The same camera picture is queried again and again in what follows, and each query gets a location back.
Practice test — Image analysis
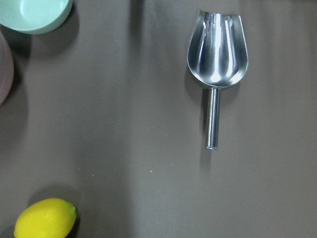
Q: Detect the metal ice scoop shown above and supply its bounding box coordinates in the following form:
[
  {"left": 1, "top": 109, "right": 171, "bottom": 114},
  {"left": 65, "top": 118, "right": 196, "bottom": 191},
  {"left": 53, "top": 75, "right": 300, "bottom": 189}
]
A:
[{"left": 187, "top": 10, "right": 249, "bottom": 150}]

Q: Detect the yellow lemon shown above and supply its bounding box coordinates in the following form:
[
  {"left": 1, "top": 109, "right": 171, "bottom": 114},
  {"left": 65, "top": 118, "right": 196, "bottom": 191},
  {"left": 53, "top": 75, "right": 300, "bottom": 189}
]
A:
[{"left": 13, "top": 198, "right": 77, "bottom": 238}]

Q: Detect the pink bowl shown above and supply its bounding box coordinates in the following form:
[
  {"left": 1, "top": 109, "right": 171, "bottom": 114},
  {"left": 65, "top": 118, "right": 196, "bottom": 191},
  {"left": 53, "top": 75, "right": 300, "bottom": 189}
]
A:
[{"left": 0, "top": 33, "right": 14, "bottom": 105}]

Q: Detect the mint green bowl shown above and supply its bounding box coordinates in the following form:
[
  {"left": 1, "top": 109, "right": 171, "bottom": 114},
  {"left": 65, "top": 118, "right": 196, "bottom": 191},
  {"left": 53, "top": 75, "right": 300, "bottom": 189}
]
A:
[{"left": 0, "top": 0, "right": 73, "bottom": 34}]

